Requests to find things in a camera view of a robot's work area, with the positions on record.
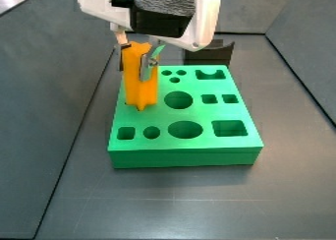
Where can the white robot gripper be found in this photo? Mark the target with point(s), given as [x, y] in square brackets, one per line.
[182, 22]

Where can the black curved fixture stand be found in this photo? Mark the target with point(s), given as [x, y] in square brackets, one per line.
[215, 54]

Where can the orange star prism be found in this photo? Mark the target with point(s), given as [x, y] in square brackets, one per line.
[141, 92]

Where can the green shape sorter block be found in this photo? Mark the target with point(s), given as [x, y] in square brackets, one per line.
[199, 125]

